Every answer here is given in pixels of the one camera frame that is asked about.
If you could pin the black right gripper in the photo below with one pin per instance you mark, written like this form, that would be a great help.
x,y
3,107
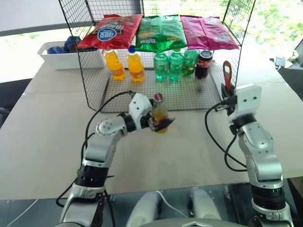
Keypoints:
x,y
229,105

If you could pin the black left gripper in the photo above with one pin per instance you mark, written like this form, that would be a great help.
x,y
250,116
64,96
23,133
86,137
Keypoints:
x,y
145,121

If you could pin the glass bottle with orange drink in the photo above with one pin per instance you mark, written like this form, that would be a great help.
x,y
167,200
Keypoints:
x,y
159,111

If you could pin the red bottle opener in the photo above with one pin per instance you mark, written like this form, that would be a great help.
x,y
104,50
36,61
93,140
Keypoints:
x,y
227,73

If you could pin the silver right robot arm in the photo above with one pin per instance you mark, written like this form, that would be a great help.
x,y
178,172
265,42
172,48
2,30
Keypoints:
x,y
260,151

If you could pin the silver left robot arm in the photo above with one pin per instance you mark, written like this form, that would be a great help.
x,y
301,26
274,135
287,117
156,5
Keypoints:
x,y
99,151

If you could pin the dark cola plastic bottle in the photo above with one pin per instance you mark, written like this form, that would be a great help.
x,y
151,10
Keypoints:
x,y
203,65

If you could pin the green soda plastic bottle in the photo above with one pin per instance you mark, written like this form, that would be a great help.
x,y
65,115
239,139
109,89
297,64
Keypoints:
x,y
176,67
189,63
161,67

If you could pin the orange soda plastic bottle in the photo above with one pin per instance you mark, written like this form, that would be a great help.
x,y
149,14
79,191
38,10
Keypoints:
x,y
114,65
136,67

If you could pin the small grey background device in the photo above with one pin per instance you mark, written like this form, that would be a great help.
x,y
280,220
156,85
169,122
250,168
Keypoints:
x,y
281,62

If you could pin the magenta chip bag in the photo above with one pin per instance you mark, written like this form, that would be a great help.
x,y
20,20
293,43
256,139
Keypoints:
x,y
208,33

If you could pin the grey rounded robot leg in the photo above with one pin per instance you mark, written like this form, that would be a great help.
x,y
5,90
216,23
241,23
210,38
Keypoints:
x,y
142,208
204,205

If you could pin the green chip bag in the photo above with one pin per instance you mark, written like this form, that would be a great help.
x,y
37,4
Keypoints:
x,y
158,33

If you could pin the dark rounded robot torso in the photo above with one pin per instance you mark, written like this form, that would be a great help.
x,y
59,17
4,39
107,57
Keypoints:
x,y
189,223

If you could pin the red chip bag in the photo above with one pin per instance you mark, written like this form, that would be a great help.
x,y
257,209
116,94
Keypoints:
x,y
111,32

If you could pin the white plastic bin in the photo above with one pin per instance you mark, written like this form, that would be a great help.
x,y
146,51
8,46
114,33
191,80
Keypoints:
x,y
61,60

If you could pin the blue crumpled bag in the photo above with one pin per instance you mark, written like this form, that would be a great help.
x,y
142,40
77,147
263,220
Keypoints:
x,y
71,43

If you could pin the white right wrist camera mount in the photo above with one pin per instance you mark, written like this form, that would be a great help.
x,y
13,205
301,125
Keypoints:
x,y
247,99

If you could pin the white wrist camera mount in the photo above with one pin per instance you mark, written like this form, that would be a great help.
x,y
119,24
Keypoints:
x,y
139,106
247,99

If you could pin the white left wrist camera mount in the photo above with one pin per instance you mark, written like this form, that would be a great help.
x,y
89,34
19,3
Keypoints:
x,y
139,106

